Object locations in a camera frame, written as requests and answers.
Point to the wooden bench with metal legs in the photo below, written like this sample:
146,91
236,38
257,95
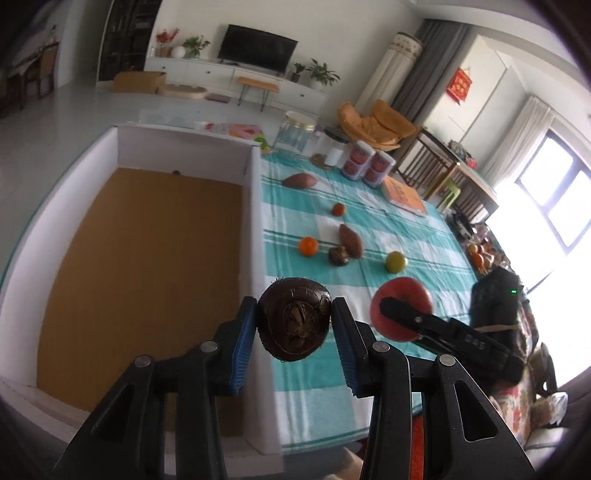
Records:
257,84

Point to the light brown sweet potato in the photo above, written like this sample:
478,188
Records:
300,181

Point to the wooden slatted chair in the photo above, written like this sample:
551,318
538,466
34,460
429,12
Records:
422,159

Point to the white cup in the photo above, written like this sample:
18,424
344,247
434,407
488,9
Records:
334,154

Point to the pink printed card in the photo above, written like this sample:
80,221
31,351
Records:
242,130

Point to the white tower air conditioner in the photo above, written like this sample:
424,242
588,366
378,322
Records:
390,69

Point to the floral sofa cover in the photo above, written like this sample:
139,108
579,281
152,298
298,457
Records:
517,406

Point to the small dark taro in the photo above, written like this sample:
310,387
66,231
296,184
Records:
338,256

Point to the green plastic stool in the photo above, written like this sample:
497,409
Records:
450,194

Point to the grey curtain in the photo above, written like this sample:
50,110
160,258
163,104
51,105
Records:
429,69

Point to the dark brown sweet potato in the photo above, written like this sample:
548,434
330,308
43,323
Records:
351,240

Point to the red wall decoration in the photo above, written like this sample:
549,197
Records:
459,85

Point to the dark bookshelf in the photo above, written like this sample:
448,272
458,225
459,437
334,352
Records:
129,37

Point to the round wooden tray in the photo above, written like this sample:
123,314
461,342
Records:
184,91

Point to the large dark brown taro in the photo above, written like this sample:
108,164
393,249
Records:
295,318

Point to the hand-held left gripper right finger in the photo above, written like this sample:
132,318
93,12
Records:
346,346

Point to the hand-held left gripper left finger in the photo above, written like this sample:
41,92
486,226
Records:
242,346

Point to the orange book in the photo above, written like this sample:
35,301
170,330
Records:
404,196

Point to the orange lounge chair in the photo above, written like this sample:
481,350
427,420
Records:
374,122

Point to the small potted plant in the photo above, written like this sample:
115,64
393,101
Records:
298,71

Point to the white round vase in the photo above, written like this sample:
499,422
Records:
178,51

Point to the broad leaf potted plant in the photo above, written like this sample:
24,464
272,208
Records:
322,74

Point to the leafy potted plant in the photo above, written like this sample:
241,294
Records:
196,46

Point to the orange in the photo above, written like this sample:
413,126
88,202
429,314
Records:
308,246

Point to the red apple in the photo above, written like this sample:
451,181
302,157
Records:
401,288

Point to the green tomato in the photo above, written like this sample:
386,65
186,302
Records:
396,261

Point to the white box with cardboard bottom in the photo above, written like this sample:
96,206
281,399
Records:
138,254

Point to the teal checkered tablecloth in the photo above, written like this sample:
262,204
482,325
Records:
314,295

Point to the white sheer curtain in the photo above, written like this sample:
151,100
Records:
521,134

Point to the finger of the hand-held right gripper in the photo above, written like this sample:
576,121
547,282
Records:
406,314

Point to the glass jar with gold lid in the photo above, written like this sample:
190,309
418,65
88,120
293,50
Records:
295,133

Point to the dark wooden chair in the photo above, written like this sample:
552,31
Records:
46,69

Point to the white television cabinet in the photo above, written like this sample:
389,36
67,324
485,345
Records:
221,76

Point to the black television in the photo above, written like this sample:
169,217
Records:
256,48

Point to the black framed window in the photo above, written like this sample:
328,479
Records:
572,207

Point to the small orange tomato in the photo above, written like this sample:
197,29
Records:
338,209

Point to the red labelled can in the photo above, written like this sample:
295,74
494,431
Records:
358,160
378,168

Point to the wooden dining table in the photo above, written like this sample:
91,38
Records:
475,182

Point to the red flower vase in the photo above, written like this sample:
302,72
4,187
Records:
166,39

